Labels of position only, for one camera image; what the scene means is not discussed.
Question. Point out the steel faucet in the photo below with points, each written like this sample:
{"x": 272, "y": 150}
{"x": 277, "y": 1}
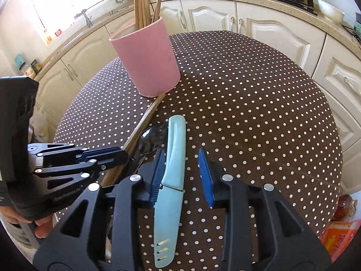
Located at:
{"x": 88, "y": 19}

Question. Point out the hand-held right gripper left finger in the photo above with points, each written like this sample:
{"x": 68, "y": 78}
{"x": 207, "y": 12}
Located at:
{"x": 159, "y": 175}

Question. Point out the steel double sink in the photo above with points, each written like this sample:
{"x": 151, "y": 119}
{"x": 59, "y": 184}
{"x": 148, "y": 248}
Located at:
{"x": 118, "y": 11}

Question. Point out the dark metal spoon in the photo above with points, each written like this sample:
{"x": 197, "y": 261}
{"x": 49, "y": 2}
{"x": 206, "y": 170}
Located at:
{"x": 149, "y": 144}

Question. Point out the white bowl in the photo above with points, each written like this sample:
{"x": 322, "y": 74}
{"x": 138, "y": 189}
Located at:
{"x": 330, "y": 12}

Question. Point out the polka dot round table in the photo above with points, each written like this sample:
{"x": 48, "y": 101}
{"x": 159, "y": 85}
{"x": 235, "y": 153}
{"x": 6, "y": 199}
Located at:
{"x": 253, "y": 118}

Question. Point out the sliding window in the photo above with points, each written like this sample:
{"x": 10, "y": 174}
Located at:
{"x": 70, "y": 0}

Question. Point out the orange packet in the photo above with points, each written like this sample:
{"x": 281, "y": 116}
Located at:
{"x": 338, "y": 240}

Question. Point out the pink cup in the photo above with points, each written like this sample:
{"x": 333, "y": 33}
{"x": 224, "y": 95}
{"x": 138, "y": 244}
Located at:
{"x": 146, "y": 62}

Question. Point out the light blue sheathed knife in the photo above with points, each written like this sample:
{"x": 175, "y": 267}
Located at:
{"x": 174, "y": 152}

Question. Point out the dark packet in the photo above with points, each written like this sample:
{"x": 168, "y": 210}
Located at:
{"x": 36, "y": 66}

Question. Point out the bunch of wooden chopsticks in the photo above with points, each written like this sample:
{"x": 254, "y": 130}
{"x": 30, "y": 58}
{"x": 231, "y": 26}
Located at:
{"x": 141, "y": 2}

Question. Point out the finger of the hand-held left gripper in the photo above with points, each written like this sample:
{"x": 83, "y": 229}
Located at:
{"x": 93, "y": 168}
{"x": 101, "y": 153}

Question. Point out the person's left hand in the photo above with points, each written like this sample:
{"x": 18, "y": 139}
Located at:
{"x": 43, "y": 227}

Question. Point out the cream base cabinets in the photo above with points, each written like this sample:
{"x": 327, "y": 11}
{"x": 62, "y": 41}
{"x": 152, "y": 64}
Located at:
{"x": 270, "y": 34}

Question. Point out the glass jar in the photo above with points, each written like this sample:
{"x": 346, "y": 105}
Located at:
{"x": 28, "y": 72}

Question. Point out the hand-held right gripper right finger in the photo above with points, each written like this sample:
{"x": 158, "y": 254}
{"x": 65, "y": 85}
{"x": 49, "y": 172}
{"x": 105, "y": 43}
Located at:
{"x": 206, "y": 175}

